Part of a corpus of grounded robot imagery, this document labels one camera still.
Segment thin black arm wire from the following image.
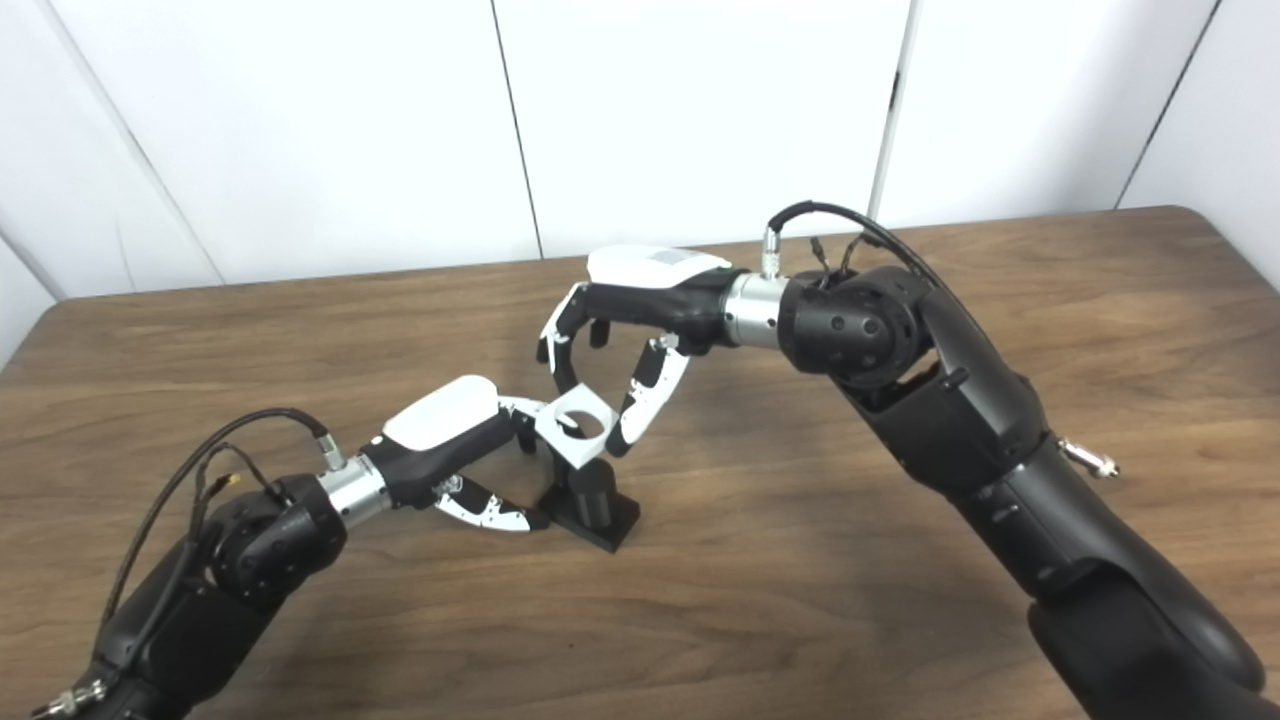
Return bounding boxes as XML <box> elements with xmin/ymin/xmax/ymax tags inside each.
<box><xmin>188</xmin><ymin>444</ymin><xmax>293</xmax><ymax>563</ymax></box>
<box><xmin>810</xmin><ymin>232</ymin><xmax>887</xmax><ymax>283</ymax></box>

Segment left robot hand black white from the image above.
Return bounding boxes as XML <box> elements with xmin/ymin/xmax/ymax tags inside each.
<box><xmin>360</xmin><ymin>375</ymin><xmax>552</xmax><ymax>534</ymax></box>

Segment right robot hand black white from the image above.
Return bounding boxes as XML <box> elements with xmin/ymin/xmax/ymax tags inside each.
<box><xmin>536</xmin><ymin>245</ymin><xmax>747</xmax><ymax>460</ymax></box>

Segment thin black right arm wire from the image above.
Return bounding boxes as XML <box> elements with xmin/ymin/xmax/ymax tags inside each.
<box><xmin>810</xmin><ymin>232</ymin><xmax>887</xmax><ymax>283</ymax></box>

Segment black peg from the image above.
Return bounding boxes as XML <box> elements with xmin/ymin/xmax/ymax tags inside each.
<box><xmin>540</xmin><ymin>455</ymin><xmax>643</xmax><ymax>555</ymax></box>

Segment white square piece with hole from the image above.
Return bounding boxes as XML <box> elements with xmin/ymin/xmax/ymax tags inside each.
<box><xmin>533</xmin><ymin>386</ymin><xmax>617</xmax><ymax>469</ymax></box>

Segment thin black left arm wire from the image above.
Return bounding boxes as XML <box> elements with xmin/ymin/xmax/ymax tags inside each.
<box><xmin>188</xmin><ymin>444</ymin><xmax>293</xmax><ymax>563</ymax></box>

